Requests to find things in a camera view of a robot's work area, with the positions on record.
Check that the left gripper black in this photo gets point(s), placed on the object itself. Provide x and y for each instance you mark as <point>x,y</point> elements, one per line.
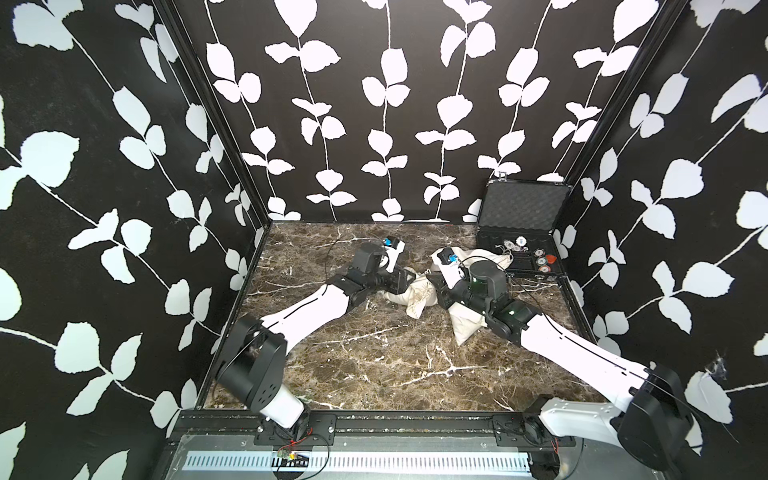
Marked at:
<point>397,284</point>

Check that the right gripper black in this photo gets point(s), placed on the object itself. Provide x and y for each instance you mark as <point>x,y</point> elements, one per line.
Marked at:
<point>444,292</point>

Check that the cream bag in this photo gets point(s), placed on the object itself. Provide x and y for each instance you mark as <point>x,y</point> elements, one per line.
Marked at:
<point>419,295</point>
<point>469,256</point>
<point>465,322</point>

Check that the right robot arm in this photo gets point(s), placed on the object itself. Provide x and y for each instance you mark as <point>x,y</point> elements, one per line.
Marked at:
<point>644,411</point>

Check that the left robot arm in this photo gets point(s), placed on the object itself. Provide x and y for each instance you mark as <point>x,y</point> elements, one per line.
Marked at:
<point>252,359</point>

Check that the black foam-lined case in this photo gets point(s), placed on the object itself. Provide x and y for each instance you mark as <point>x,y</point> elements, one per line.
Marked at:
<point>512,208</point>

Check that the white slotted strip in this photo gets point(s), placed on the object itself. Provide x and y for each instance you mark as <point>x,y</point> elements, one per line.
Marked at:
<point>458,463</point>

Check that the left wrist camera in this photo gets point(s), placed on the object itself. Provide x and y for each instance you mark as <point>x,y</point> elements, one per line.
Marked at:
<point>393,247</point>

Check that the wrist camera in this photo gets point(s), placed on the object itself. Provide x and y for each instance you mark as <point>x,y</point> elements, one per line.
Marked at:
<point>393,247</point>
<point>449,266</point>

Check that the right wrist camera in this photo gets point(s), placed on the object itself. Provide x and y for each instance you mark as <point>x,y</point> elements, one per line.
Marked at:
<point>449,266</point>

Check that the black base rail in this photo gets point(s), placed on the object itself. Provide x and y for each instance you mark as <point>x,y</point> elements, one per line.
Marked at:
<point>523,430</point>

